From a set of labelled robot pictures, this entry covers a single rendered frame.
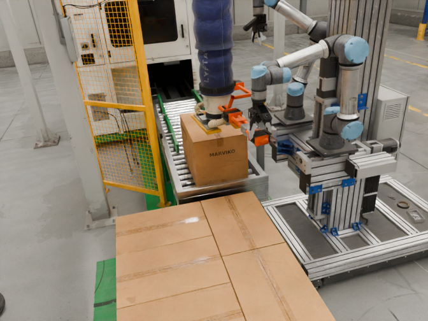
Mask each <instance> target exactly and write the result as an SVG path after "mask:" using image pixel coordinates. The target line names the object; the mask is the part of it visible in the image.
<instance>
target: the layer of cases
mask: <svg viewBox="0 0 428 321"><path fill-rule="evenodd" d="M115 228H116V284H117V321H336V320H335V318H334V317H333V315H332V314H331V312H330V311H329V309H328V307H327V306H326V305H325V303H324V301H323V300H322V298H321V297H320V295H319V294H318V292H317V290H316V289H315V287H314V286H313V284H312V283H311V281H310V279H309V278H308V277H307V275H306V273H305V272H304V270H303V269H302V267H301V266H300V264H299V263H298V261H297V259H296V258H295V257H294V254H293V253H292V252H291V250H290V248H289V247H288V246H287V244H286V242H285V241H284V239H283V238H282V236H281V234H280V233H279V232H278V230H277V228H276V227H275V225H274V223H273V222H272V221H271V219H270V218H269V216H268V214H267V213H266V211H265V210H264V208H263V207H262V205H261V203H260V202H259V200H258V199H257V198H256V196H255V194H254V193H253V191H249V192H244V193H240V194H233V195H229V196H224V197H217V198H213V199H207V200H204V201H201V202H200V201H197V202H193V203H187V204H181V205H177V206H171V207H167V208H161V209H157V210H151V211H145V212H141V213H135V214H131V215H125V216H121V217H116V218H115Z"/></svg>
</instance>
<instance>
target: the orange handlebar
mask: <svg viewBox="0 0 428 321"><path fill-rule="evenodd" d="M238 88H239V89H240V90H242V91H243V92H244V93H246V94H241V95H237V96H234V97H235V98H234V99H241V98H245V97H251V92H250V91H249V90H247V89H246V88H244V87H242V86H241V85H238ZM218 109H219V110H220V111H222V112H223V110H224V109H223V107H221V106H218ZM231 120H232V121H233V122H234V124H235V125H236V126H239V127H240V128H241V124H245V123H248V122H247V119H246V118H245V117H241V116H240V115H238V116H237V118H234V117H231ZM267 142H268V138H265V139H260V140H258V143H267Z"/></svg>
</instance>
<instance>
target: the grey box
mask: <svg viewBox="0 0 428 321"><path fill-rule="evenodd" d="M61 24H62V28H63V31H64V36H65V39H66V44H67V47H68V52H69V57H70V60H71V62H78V59H79V56H80V54H79V51H78V45H77V42H76V37H75V32H74V29H73V24H72V20H71V17H70V16H67V17H66V18H64V17H62V18H61Z"/></svg>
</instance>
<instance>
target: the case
mask: <svg viewBox="0 0 428 321"><path fill-rule="evenodd" d="M192 114H196V112H191V113H182V114H180V125H181V131H182V141H183V152H184V157H185V160H186V161H187V164H188V167H189V169H190V172H191V174H192V177H193V179H194V181H195V184H196V187H200V186H204V185H211V184H214V183H221V182H228V181H231V180H238V179H242V178H248V139H247V136H245V135H244V134H243V133H242V132H241V128H239V129H235V128H234V127H233V126H232V125H225V124H224V125H220V126H219V128H221V130H222V132H218V133H214V134H208V135H207V134H206V133H205V132H204V131H203V130H202V129H201V128H200V127H199V126H198V125H197V123H196V122H195V121H194V120H193V119H192V117H191V115H192Z"/></svg>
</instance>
